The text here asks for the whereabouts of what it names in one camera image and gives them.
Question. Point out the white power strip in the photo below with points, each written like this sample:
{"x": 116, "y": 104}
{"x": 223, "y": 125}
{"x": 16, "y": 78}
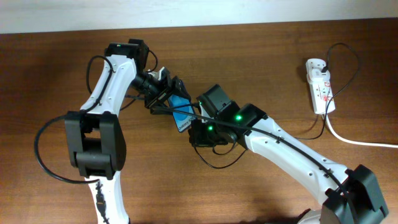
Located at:
{"x": 321, "y": 93}

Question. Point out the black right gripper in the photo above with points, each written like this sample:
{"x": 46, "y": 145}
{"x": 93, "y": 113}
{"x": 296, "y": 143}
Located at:
{"x": 197, "y": 136}

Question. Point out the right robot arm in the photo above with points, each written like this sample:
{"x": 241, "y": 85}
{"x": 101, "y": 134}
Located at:
{"x": 346, "y": 196}

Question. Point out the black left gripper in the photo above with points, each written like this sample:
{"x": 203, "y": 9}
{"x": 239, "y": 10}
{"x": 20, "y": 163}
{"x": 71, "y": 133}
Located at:
{"x": 168, "y": 88}

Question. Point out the white USB charger adapter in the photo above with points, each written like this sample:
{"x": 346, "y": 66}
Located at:
{"x": 316, "y": 76}

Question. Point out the blue screen Galaxy smartphone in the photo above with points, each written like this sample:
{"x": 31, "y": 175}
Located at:
{"x": 182, "y": 121}

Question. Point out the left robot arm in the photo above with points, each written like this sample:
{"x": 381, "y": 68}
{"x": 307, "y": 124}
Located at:
{"x": 95, "y": 140}

